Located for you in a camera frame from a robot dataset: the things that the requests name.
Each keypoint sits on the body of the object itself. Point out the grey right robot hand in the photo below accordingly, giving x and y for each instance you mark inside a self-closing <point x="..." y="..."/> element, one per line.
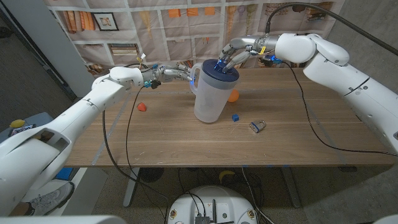
<point x="245" y="45"/>

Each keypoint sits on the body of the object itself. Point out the dark blue pitcher lid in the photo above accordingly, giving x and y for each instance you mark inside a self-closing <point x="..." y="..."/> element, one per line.
<point x="214" y="74"/>

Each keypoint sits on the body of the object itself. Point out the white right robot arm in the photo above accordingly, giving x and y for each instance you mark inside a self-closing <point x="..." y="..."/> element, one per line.
<point x="342" y="74"/>

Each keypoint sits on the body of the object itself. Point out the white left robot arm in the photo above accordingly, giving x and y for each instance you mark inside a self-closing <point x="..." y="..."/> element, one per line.
<point x="62" y="130"/>

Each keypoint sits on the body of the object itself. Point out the yellow banana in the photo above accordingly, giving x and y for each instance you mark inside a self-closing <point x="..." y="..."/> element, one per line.
<point x="226" y="175"/>

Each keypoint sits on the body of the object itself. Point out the grey sneaker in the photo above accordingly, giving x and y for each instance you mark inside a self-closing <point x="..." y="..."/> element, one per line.
<point x="53" y="199"/>

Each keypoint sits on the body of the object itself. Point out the translucent plastic pitcher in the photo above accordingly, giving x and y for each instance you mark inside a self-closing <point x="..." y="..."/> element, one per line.
<point x="211" y="99"/>

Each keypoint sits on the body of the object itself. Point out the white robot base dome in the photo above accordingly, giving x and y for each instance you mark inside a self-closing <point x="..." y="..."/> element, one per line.
<point x="214" y="196"/>

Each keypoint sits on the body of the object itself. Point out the grey table leg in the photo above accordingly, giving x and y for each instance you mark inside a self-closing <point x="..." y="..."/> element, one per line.
<point x="290" y="186"/>

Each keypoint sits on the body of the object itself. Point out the white platform with blue pads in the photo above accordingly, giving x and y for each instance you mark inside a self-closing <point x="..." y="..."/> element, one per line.
<point x="64" y="173"/>

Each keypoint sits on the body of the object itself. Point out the printed bookshelf backdrop cloth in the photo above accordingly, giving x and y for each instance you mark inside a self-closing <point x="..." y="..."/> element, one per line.
<point x="186" y="28"/>

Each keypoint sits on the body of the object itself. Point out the white table leg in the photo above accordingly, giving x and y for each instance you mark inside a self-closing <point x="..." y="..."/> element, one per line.
<point x="131" y="186"/>

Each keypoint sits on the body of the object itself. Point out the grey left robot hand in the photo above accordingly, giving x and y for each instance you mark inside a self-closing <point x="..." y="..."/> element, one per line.
<point x="169" y="73"/>

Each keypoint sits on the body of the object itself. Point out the black smartphone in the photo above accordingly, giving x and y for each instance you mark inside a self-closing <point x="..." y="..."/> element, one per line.
<point x="20" y="129"/>

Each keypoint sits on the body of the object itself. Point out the orange ball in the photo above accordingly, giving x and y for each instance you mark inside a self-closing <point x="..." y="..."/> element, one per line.
<point x="234" y="96"/>

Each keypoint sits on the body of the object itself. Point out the small red toy strawberry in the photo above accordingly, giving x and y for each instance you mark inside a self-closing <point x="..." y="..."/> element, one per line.
<point x="141" y="107"/>

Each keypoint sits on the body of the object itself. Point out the silver blue padlock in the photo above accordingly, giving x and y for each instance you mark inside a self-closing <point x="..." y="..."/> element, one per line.
<point x="256" y="126"/>

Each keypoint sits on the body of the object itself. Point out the yellow lemon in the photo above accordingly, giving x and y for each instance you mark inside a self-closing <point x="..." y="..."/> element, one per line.
<point x="17" y="123"/>

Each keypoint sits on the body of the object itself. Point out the small blue cube block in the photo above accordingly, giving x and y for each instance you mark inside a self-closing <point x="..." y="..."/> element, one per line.
<point x="235" y="117"/>

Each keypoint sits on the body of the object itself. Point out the white robot torso edge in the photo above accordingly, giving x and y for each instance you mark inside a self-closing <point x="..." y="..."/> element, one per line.
<point x="62" y="220"/>

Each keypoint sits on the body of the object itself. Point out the black round floor fan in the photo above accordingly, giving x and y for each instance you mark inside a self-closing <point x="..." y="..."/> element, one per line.
<point x="151" y="174"/>

